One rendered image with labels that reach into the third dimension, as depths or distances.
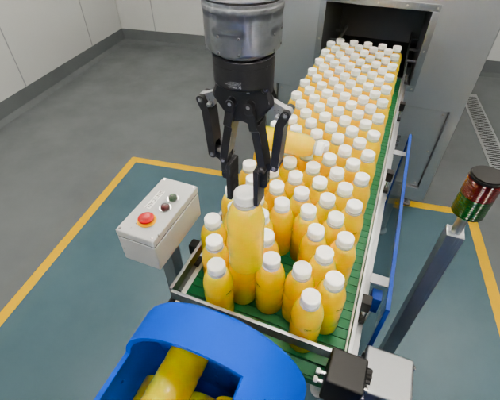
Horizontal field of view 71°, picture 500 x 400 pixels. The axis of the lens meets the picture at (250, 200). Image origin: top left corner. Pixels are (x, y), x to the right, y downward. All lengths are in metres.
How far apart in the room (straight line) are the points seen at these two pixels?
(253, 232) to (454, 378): 1.56
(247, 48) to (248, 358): 0.37
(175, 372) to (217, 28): 0.47
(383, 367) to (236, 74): 0.73
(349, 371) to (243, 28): 0.60
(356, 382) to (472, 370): 1.37
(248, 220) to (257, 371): 0.22
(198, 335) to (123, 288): 1.64
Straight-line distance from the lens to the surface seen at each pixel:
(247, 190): 0.57
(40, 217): 2.74
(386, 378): 0.92
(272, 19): 0.41
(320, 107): 1.30
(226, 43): 0.41
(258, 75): 0.43
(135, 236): 0.81
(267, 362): 0.51
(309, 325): 0.74
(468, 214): 0.83
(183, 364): 0.61
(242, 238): 0.60
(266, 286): 0.79
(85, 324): 2.07
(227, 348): 0.49
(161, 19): 5.26
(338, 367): 0.75
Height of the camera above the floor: 1.68
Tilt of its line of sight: 43 degrees down
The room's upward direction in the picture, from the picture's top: straight up
